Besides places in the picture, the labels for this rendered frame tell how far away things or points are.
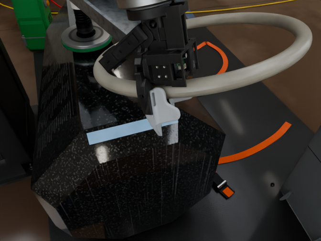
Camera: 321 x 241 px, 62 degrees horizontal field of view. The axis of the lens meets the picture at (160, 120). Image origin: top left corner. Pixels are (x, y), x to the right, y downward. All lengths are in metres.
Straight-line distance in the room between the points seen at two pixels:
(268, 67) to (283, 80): 2.10
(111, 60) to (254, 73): 0.23
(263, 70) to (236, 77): 0.05
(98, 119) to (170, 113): 0.50
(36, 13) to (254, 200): 2.34
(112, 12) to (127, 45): 0.59
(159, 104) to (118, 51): 0.11
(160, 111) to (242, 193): 1.30
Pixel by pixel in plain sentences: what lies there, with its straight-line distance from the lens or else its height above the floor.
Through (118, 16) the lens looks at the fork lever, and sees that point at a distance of 0.99.
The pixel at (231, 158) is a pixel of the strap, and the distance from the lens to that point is 1.81.
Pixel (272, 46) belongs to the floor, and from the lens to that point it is 3.03.
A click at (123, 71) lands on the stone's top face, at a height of 0.80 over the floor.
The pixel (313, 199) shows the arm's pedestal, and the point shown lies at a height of 0.22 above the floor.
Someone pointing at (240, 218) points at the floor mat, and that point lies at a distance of 1.62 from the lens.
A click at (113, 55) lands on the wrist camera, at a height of 1.20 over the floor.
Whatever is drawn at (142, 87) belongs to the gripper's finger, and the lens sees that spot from 0.42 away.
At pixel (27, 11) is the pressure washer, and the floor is 0.38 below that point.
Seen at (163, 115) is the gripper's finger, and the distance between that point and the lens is 0.44.
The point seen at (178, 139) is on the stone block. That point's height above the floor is 0.73.
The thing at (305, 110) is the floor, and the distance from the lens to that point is 2.35.
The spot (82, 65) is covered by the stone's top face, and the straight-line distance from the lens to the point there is 1.16.
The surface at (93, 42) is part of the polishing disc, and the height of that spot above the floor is 0.85.
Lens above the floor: 1.44
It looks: 46 degrees down
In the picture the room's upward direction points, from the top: straight up
